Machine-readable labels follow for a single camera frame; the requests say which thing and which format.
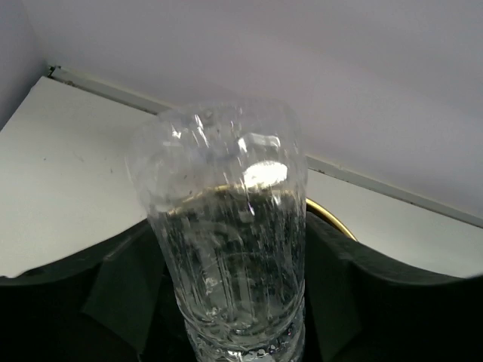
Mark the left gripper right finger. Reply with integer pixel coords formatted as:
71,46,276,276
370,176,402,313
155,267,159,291
306,213,482,361

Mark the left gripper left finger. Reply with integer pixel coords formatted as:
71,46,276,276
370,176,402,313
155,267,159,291
1,222,189,361

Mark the clear bottle white blue cap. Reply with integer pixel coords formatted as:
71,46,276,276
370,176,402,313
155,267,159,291
126,99,308,361

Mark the orange cylindrical bin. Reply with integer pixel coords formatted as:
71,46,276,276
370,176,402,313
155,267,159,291
165,184,358,242

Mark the aluminium rail at back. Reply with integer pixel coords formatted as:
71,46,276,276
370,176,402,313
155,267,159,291
47,65,483,229

